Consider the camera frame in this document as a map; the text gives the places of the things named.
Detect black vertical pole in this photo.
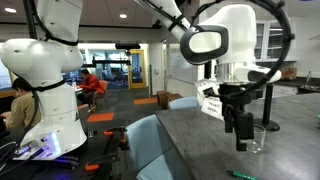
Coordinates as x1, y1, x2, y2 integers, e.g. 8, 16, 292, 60
22, 0, 38, 40

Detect white printed paper sign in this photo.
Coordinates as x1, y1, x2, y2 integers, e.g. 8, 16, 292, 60
200, 95, 224, 121

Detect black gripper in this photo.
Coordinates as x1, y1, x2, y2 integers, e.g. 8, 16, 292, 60
218, 83, 264, 152

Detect green marker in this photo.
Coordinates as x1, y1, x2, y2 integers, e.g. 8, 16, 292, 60
227, 170, 260, 180

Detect dark kitchen counter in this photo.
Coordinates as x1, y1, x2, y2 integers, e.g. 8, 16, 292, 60
272, 76, 320, 98

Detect black clamp orange handle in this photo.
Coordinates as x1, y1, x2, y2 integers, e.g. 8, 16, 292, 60
103, 125, 130, 151
84, 151, 122, 173

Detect metal faucet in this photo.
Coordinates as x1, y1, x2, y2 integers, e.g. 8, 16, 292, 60
305, 70, 313, 85

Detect clear glass cup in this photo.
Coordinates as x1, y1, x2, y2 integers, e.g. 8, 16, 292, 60
246, 123, 267, 155

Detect black post stand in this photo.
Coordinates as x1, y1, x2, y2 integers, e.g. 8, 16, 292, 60
253, 83, 281, 132

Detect person in tan shirt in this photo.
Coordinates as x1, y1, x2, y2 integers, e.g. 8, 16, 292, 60
0, 77, 42, 130

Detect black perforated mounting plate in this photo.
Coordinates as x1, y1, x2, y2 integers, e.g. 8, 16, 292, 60
0, 125, 128, 180

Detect person in red jacket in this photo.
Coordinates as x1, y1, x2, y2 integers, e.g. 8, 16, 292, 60
76, 68, 106, 115

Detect orange chair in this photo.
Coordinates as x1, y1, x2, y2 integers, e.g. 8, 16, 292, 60
94, 79, 111, 108

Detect light blue chair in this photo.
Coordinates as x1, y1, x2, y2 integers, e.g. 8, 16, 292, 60
125, 113, 188, 180
167, 96, 201, 111

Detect black hanging light bar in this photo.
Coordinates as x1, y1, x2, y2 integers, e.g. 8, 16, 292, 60
114, 42, 142, 51

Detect white glass door cabinets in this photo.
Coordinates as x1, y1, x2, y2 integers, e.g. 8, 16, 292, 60
254, 18, 298, 63

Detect yellow framed door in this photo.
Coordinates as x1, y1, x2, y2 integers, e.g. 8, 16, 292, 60
127, 49, 148, 91

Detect brown basket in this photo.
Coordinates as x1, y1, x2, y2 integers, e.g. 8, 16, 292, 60
281, 66, 298, 81

